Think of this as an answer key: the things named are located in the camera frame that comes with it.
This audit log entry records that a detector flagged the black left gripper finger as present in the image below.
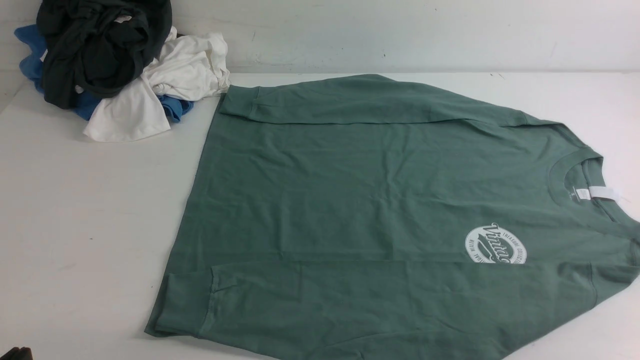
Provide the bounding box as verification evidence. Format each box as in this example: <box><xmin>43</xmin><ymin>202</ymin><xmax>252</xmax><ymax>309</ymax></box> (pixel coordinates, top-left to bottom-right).
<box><xmin>0</xmin><ymin>347</ymin><xmax>34</xmax><ymax>360</ymax></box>

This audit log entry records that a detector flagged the green long-sleeved shirt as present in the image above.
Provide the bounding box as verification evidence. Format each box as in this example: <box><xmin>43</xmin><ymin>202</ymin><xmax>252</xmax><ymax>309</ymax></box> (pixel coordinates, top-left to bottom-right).
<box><xmin>145</xmin><ymin>74</ymin><xmax>639</xmax><ymax>360</ymax></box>

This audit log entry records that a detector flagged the blue crumpled garment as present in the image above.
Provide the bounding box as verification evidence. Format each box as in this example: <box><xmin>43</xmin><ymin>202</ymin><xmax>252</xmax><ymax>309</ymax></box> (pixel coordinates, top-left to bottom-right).
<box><xmin>14</xmin><ymin>23</ymin><xmax>194</xmax><ymax>123</ymax></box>

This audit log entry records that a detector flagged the black crumpled garment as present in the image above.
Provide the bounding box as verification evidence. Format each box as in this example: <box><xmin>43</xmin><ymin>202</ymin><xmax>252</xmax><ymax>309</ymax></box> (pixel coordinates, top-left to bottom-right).
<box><xmin>36</xmin><ymin>0</ymin><xmax>173</xmax><ymax>110</ymax></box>

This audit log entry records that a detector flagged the white crumpled garment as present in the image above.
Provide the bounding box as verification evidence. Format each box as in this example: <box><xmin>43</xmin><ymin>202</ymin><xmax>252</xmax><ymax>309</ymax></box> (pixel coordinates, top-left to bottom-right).
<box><xmin>83</xmin><ymin>27</ymin><xmax>231</xmax><ymax>142</ymax></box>

